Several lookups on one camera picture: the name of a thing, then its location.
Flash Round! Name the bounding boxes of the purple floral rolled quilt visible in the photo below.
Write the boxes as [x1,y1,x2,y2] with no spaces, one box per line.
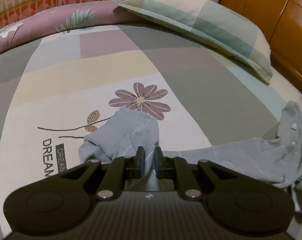
[0,1,144,54]

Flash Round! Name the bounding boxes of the grey patterned pyjama trousers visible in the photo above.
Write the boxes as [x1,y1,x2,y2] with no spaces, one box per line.
[79,101,302,213]

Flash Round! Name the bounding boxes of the wooden headboard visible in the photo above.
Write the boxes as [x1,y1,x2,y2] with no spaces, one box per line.
[220,0,302,93]

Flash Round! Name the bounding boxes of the checked patchwork bed sheet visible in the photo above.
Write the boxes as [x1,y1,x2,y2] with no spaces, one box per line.
[0,24,302,239]

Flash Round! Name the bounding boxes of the checked pastel pillow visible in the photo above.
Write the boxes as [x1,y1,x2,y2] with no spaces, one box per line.
[114,0,273,83]

